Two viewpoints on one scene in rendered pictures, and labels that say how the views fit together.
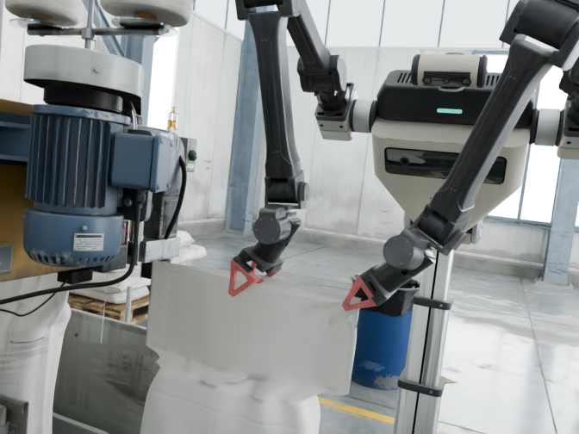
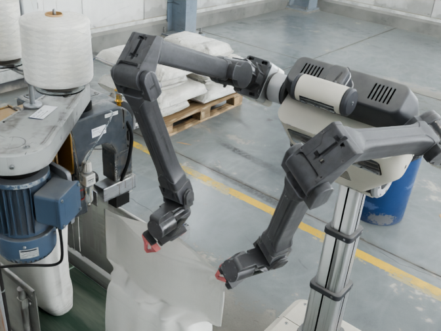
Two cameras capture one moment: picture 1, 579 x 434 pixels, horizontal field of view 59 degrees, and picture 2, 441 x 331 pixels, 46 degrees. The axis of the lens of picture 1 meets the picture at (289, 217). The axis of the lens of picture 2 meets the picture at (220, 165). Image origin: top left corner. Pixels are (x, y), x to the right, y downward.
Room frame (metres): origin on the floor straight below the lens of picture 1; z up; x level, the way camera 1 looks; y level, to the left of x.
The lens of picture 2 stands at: (-0.08, -0.41, 1.99)
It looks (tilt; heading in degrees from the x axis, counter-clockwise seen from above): 29 degrees down; 15
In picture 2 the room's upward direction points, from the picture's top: 5 degrees clockwise
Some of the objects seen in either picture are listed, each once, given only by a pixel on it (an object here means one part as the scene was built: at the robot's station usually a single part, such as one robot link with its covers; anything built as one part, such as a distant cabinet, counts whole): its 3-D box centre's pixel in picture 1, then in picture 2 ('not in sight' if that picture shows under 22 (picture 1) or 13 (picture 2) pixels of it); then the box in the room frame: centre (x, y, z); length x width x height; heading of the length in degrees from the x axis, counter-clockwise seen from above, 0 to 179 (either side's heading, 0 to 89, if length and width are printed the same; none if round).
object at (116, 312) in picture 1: (127, 294); (172, 101); (4.34, 1.32, 0.07); 1.20 x 0.82 x 0.14; 160
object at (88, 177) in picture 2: not in sight; (88, 182); (1.14, 0.34, 1.14); 0.05 x 0.04 x 0.16; 158
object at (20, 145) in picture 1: (24, 140); not in sight; (0.85, 0.45, 1.27); 0.12 x 0.09 x 0.09; 158
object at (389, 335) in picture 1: (382, 329); (384, 170); (3.26, -0.67, 0.32); 0.51 x 0.48 x 0.65; 158
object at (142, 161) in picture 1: (142, 169); (58, 205); (0.86, 0.25, 1.25); 0.10 x 0.08 x 0.12; 3
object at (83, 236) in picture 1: (77, 187); (23, 211); (0.85, 0.35, 1.21); 0.15 x 0.15 x 0.25
